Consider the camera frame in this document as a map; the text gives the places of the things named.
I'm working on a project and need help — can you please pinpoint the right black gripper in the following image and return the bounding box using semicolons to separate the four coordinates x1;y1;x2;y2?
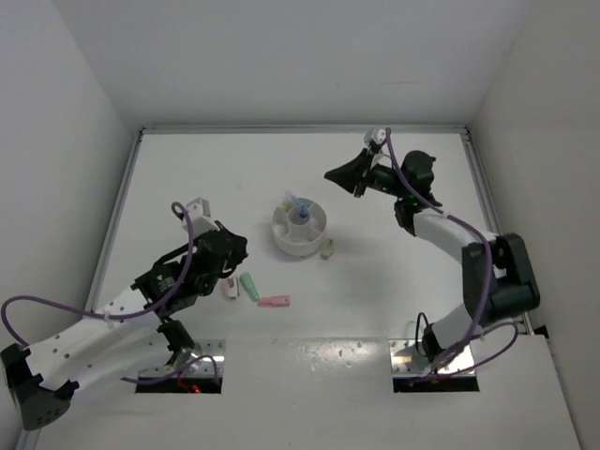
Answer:
324;149;409;201

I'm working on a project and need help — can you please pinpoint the blue highlighter marker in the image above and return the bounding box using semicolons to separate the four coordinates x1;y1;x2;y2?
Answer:
282;190;303;209

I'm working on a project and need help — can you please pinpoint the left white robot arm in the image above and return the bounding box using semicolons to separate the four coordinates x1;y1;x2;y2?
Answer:
1;222;248;431

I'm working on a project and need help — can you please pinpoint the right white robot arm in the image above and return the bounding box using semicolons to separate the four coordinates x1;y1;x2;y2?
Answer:
324;148;541;367

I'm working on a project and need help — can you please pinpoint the white round divided organizer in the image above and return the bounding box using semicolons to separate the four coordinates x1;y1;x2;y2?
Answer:
271;198;327;257

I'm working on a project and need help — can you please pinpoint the pink highlighter marker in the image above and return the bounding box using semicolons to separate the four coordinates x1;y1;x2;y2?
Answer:
257;295;291;308

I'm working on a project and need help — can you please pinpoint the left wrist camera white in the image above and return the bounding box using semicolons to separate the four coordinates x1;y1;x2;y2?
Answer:
185;197;218;237

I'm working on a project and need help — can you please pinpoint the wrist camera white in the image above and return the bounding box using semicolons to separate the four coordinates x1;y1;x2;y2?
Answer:
185;197;218;237
364;127;387;154

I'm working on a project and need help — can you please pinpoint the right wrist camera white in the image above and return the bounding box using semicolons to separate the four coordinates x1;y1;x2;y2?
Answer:
364;127;387;154

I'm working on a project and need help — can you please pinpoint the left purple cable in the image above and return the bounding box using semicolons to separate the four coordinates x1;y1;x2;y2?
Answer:
2;201;226;386

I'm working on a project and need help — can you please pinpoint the purple cable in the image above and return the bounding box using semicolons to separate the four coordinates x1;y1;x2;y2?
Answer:
2;201;226;386
383;127;520;379

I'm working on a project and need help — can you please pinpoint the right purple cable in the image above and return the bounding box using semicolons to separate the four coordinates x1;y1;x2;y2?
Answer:
383;127;520;379

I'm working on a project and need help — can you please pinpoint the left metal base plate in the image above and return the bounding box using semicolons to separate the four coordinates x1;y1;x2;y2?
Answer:
138;339;226;379

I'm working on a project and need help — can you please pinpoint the metal base plate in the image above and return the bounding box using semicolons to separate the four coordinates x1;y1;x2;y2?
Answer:
138;339;226;379
388;338;476;379

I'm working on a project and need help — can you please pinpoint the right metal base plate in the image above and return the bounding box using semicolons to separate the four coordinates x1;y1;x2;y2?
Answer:
388;338;476;379

